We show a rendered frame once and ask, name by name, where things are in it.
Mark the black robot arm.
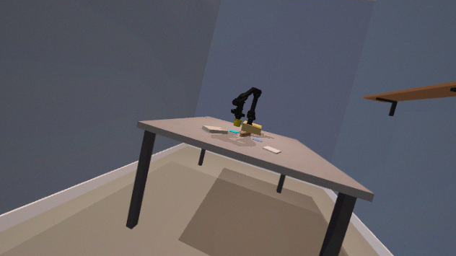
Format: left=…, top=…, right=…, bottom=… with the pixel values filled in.
left=231, top=87, right=262, bottom=125

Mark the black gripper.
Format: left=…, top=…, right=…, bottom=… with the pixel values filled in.
left=233, top=106, right=245, bottom=120

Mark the yellow cup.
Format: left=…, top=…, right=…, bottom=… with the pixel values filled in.
left=234, top=118, right=242, bottom=127

